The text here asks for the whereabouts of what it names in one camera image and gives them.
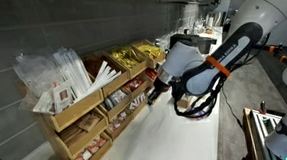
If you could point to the yellow packets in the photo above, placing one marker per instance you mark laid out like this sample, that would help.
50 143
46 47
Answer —
149 50

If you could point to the clear plastic bag pile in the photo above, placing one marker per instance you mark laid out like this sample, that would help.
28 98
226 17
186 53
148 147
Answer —
36 73

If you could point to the grey silver packets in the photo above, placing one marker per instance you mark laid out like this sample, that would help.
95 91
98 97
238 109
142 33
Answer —
115 97

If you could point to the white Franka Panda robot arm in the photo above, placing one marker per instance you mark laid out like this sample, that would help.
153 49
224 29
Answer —
203 76

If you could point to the dark red packets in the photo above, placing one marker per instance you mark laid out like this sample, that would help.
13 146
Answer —
151 73

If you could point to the black stand with orange clamps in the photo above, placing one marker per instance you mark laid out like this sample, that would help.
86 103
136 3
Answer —
278 51

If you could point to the brown paper napkin packet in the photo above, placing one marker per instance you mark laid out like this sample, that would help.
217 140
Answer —
88 121

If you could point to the small pink white packets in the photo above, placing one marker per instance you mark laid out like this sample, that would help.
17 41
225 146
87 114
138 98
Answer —
116 122

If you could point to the white wrapped cutlery packets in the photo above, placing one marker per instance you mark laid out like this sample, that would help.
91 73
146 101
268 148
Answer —
71 69

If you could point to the white paper stick bundle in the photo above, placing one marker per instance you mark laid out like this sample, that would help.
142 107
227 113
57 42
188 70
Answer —
101 77

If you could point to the black coffee machine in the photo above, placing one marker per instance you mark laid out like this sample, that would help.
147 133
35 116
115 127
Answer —
204 41

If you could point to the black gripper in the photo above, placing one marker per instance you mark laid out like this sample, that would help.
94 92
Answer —
160 86

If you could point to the large wooden three-tier rack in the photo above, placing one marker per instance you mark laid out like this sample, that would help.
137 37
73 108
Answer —
77 110

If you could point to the small wooden packet box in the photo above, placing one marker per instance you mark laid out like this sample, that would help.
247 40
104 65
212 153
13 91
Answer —
185 102

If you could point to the gold foil packets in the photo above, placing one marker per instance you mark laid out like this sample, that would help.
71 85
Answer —
126 56

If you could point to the red white sauce cups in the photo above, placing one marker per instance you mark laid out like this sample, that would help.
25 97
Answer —
87 152

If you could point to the wooden rack with white sticks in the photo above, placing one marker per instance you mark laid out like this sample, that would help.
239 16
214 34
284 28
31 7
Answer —
115 83

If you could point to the small metal post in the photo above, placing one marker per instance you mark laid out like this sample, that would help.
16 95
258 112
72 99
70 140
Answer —
262 106

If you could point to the wooden stirrer bundle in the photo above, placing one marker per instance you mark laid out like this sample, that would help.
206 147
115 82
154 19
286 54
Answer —
71 133

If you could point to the clear glassware cluster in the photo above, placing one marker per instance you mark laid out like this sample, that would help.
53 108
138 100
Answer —
200 25

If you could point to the black white sauce packets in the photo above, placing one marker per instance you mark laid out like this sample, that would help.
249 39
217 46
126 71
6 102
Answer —
137 101

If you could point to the wooden rack with yellow packets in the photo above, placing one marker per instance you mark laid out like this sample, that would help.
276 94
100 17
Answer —
156 61

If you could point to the white packets with brown print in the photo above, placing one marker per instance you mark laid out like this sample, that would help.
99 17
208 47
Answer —
62 96

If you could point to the wooden rack with gold packets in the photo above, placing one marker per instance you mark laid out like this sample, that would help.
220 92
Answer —
138 69

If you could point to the red ketchup packets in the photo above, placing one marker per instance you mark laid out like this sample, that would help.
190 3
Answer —
134 84

